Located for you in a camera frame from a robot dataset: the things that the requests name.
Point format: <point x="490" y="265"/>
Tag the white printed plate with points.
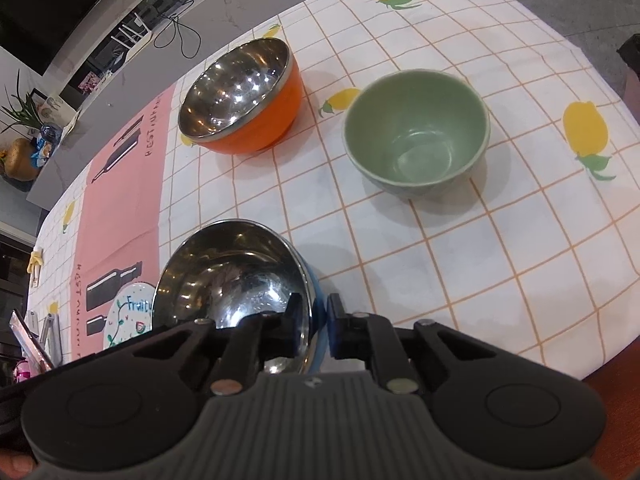
<point x="127" y="315"/>

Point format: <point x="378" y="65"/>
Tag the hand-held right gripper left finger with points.
<point x="295" y="320"/>

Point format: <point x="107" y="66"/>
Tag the blue snack bags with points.
<point x="47" y="145"/>

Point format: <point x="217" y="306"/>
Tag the pink placemat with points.
<point x="125" y="210"/>

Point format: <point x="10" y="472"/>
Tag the black television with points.
<point x="60" y="5"/>

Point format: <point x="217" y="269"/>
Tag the person's left hand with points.
<point x="17" y="467"/>

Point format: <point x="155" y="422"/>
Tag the green ceramic bowl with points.
<point x="415" y="135"/>

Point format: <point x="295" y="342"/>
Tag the white router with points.
<point x="130" y="32"/>

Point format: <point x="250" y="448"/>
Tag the blue steel-lined bowl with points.
<point x="225" y="270"/>

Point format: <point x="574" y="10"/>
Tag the red chair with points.
<point x="617" y="410"/>

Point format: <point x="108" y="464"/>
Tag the checked lemon-print tablecloth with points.
<point x="425" y="260"/>

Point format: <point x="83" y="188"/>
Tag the small pink picture frame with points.
<point x="90" y="81"/>

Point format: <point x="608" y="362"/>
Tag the bin with black bag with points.
<point x="631" y="62"/>

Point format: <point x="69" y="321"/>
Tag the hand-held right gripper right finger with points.
<point x="337" y="330"/>

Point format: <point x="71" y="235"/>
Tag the golden vase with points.
<point x="17" y="160"/>

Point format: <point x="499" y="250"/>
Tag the orange steel-lined bowl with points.
<point x="265" y="120"/>

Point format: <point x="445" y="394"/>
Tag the green potted grass plant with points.
<point x="22" y="110"/>

